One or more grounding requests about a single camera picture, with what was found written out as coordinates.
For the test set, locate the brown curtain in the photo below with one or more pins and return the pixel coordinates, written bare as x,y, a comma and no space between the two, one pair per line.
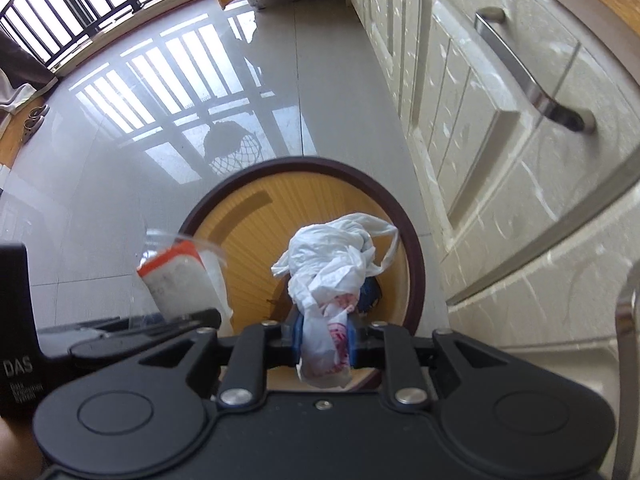
20,60

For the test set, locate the round wood-grain bin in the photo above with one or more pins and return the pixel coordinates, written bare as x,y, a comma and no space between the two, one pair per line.
260,240

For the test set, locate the beige slipper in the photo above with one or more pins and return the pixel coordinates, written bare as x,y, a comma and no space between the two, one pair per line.
39,115
30,131

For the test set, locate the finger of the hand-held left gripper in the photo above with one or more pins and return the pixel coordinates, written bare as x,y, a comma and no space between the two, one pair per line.
105,349
200,319

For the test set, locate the cream embossed cabinet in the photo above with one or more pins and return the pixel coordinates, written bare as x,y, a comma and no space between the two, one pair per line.
475,160

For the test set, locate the white plastic bag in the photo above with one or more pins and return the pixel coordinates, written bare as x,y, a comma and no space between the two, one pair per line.
325,260

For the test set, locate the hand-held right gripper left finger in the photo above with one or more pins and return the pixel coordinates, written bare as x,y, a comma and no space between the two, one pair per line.
297,337

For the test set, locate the clear packet with orange edge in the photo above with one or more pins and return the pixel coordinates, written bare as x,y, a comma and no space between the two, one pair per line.
175,280

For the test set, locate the white cloth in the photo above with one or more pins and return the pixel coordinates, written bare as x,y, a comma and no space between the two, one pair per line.
15,95

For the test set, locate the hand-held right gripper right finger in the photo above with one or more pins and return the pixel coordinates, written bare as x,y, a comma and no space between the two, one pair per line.
353,347

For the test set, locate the black balcony railing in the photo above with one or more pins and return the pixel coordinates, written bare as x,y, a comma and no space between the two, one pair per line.
90,42

